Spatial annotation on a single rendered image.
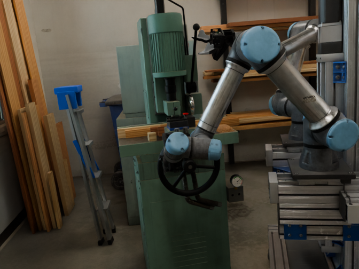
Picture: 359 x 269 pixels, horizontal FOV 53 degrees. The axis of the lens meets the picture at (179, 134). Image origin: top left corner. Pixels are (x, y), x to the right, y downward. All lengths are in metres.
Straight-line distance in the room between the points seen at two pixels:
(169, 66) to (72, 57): 2.57
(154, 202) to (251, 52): 0.97
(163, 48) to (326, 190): 0.98
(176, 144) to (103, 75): 3.08
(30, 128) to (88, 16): 1.71
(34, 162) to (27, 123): 0.31
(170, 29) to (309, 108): 0.83
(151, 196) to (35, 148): 1.43
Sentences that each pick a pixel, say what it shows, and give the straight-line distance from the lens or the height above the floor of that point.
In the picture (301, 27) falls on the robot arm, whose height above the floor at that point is 1.39.
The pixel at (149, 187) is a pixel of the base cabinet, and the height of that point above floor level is 0.67.
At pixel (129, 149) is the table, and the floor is 0.88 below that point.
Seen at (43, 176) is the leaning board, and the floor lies 0.45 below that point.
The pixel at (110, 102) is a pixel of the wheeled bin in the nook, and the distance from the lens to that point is 3.58.
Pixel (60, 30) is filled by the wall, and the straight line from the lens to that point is 4.31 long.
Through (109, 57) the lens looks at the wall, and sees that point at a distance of 4.20.
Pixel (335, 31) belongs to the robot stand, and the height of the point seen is 1.34.
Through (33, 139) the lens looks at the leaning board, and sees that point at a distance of 3.03.
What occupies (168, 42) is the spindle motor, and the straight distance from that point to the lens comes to 1.81.
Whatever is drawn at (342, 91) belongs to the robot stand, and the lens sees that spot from 1.69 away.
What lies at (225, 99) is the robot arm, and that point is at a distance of 1.34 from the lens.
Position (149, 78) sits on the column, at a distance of 2.06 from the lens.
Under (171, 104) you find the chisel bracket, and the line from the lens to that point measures 1.85.
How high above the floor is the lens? 1.28
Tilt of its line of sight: 12 degrees down
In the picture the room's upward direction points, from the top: 5 degrees counter-clockwise
